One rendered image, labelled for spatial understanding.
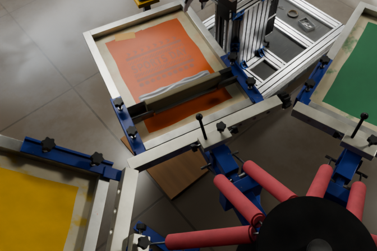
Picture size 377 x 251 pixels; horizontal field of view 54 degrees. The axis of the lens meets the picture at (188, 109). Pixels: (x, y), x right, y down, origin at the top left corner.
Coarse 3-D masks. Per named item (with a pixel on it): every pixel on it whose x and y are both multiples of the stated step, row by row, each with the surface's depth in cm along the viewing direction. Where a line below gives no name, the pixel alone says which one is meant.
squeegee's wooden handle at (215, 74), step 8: (216, 72) 164; (200, 80) 162; (208, 80) 162; (216, 80) 165; (176, 88) 160; (184, 88) 160; (192, 88) 161; (200, 88) 164; (208, 88) 167; (160, 96) 158; (168, 96) 158; (176, 96) 161; (184, 96) 163; (152, 104) 157; (160, 104) 160; (168, 104) 162
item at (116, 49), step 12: (144, 36) 193; (108, 48) 189; (120, 48) 189; (132, 48) 189; (120, 60) 185; (120, 72) 180; (132, 84) 176; (156, 84) 175; (168, 84) 175; (132, 96) 171; (180, 108) 167; (144, 120) 164; (156, 120) 163; (168, 120) 163
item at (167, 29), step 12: (168, 24) 198; (180, 24) 198; (156, 36) 193; (168, 36) 193; (180, 36) 192; (192, 48) 187; (204, 60) 183; (180, 72) 179; (192, 72) 178; (204, 96) 170; (216, 96) 170; (228, 96) 169; (192, 108) 166; (204, 108) 166
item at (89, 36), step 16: (144, 16) 197; (192, 16) 196; (96, 32) 191; (112, 32) 195; (208, 32) 188; (96, 48) 185; (96, 64) 179; (224, 64) 176; (112, 80) 173; (112, 96) 167; (224, 112) 160; (192, 128) 156; (144, 144) 153; (160, 144) 153
